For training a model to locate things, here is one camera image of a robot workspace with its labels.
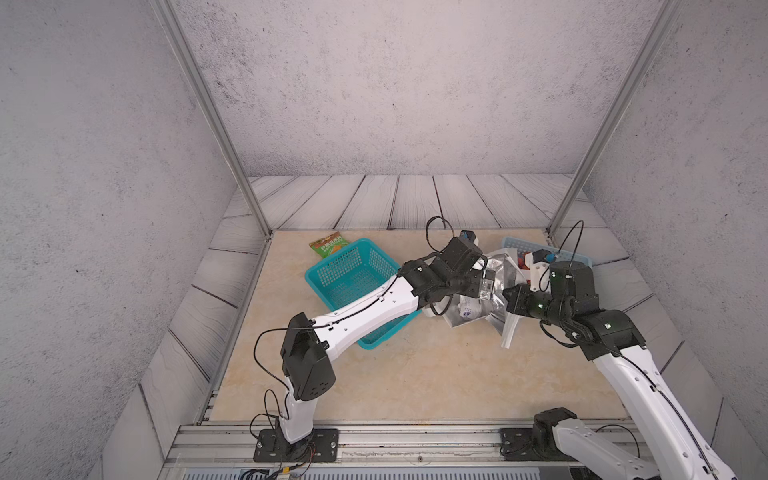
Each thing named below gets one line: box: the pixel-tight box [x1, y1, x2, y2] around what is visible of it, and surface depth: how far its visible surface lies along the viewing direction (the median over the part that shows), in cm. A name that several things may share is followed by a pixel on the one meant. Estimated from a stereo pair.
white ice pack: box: [458, 298, 482, 320], surface depth 86 cm
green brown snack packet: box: [309, 231, 349, 259], surface depth 116 cm
